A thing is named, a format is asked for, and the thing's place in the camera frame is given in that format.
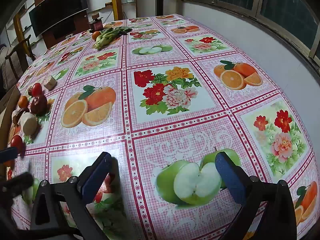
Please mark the red cherry tomato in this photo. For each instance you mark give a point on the red cherry tomato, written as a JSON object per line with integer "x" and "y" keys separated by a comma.
{"x": 17, "y": 142}
{"x": 36, "y": 89}

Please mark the wooden chair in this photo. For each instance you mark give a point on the wooden chair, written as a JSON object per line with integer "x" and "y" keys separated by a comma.
{"x": 21, "y": 52}

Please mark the white yam piece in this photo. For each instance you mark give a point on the white yam piece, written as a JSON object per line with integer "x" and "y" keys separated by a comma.
{"x": 28, "y": 123}

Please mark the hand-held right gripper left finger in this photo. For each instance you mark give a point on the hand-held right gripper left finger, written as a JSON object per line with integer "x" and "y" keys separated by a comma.
{"x": 96, "y": 177}

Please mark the wrinkled red date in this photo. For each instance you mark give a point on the wrinkled red date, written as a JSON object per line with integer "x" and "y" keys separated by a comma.
{"x": 17, "y": 115}

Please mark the yellow metal post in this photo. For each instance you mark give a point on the yellow metal post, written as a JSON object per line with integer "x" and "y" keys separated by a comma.
{"x": 114, "y": 0}
{"x": 18, "y": 30}

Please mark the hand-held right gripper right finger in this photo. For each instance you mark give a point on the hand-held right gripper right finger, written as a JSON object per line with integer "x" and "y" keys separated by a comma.
{"x": 230, "y": 177}

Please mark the brown wooden cabinet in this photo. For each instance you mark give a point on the brown wooden cabinet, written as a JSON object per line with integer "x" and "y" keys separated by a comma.
{"x": 83, "y": 23}

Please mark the black television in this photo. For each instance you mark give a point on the black television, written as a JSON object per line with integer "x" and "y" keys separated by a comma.
{"x": 60, "y": 12}

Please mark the small orange tangerine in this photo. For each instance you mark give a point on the small orange tangerine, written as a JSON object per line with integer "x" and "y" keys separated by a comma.
{"x": 23, "y": 101}
{"x": 95, "y": 35}

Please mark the green leafy vegetable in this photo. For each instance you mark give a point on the green leafy vegetable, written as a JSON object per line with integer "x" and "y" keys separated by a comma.
{"x": 107, "y": 37}

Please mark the window with metal frame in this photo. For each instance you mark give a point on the window with metal frame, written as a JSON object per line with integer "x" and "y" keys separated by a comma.
{"x": 282, "y": 12}

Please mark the small pale yam chunk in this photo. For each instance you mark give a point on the small pale yam chunk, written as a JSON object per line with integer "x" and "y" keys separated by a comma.
{"x": 50, "y": 83}

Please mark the large dark red date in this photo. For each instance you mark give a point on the large dark red date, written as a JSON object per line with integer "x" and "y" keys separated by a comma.
{"x": 38, "y": 104}

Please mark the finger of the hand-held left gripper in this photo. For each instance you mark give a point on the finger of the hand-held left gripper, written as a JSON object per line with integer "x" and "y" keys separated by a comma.
{"x": 8, "y": 153}
{"x": 18, "y": 183}

